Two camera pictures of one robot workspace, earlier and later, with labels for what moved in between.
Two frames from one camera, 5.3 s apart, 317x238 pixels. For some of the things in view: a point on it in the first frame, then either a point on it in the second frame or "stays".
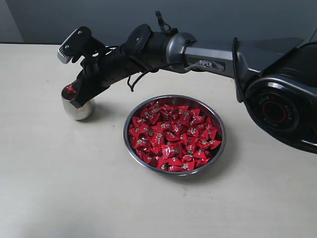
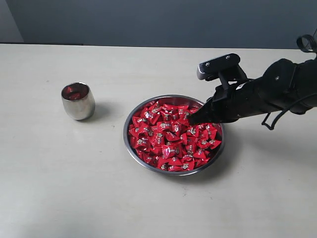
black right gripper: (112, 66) → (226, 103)
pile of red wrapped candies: (173, 138) stays
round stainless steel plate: (174, 135) stays
